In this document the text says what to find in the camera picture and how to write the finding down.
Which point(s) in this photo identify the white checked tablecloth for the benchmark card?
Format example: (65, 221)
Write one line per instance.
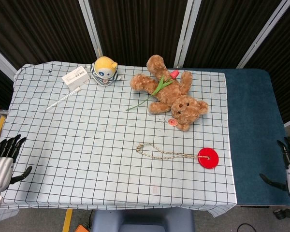
(87, 145)

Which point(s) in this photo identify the yellow striped plush toy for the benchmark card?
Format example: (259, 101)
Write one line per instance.
(104, 65)

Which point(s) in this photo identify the white screen frame post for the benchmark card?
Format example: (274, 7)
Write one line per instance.
(184, 31)
(261, 36)
(0, 59)
(91, 26)

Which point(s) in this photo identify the artificial red tulip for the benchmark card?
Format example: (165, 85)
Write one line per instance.
(175, 74)

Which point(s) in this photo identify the white cardboard box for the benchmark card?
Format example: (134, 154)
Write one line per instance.
(76, 76)

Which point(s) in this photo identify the brown teddy bear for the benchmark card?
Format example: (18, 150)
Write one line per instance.
(174, 94)

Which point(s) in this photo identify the dark blue table cover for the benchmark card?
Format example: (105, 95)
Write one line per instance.
(256, 120)

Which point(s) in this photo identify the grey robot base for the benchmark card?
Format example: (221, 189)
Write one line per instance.
(142, 221)

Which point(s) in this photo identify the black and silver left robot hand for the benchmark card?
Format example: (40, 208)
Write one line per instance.
(1, 172)

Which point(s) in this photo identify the round orange paper tag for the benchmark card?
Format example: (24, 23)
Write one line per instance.
(172, 122)

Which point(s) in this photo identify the black round floor parts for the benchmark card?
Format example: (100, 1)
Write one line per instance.
(284, 213)

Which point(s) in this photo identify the red disc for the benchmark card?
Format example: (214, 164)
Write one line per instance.
(205, 164)

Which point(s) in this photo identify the clear plastic tube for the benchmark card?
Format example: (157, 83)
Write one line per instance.
(62, 99)

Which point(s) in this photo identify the orange floor object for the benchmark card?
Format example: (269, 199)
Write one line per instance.
(83, 229)

